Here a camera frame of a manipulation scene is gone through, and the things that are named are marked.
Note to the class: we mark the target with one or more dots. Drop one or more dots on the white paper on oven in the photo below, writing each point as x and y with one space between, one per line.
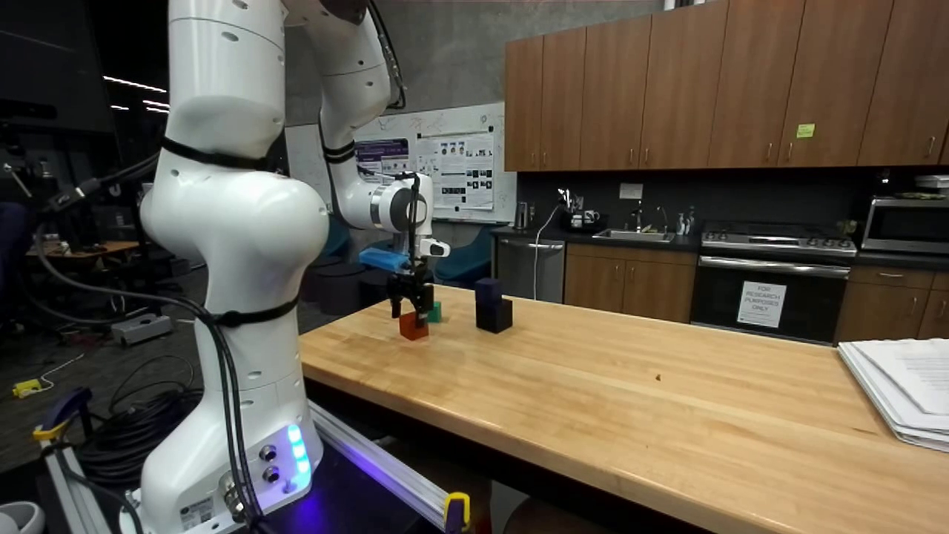
761 305

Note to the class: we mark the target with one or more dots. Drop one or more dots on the orange block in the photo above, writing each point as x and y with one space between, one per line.
415 327

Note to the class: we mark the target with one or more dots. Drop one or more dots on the green sticky note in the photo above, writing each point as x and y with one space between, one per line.
806 132

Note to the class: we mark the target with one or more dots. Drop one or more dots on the grey power strip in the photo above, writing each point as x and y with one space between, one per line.
137 330

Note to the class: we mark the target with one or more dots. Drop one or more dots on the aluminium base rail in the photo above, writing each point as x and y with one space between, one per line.
412 487

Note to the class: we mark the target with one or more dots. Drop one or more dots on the silver microwave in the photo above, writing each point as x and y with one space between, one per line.
916 226

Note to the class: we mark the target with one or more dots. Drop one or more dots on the green block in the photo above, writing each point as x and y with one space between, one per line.
437 313

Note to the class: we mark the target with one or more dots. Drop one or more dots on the kitchen sink faucet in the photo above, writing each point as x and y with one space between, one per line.
655 224

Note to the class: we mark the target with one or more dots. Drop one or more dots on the wooden upper cabinets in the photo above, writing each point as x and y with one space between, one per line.
729 81

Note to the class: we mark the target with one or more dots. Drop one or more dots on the black oven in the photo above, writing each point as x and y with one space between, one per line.
812 269

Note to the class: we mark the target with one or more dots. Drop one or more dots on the dark blue block stack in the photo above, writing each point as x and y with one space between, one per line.
495 307

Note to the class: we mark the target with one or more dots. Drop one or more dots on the white paper stack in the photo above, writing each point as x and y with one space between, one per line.
908 388

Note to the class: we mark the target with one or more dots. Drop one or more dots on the blue chair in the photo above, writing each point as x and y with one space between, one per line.
383 260

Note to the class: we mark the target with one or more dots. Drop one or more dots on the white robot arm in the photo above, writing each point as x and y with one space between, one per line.
251 447

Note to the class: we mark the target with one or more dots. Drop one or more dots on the white wall poster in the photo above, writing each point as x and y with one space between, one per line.
459 150

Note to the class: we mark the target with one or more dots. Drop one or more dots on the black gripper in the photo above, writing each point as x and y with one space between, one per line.
415 287

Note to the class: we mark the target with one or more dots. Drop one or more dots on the yellow purple clamp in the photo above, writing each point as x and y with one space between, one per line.
459 514

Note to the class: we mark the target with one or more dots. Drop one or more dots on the wooden lower cabinet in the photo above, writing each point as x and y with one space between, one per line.
637 281

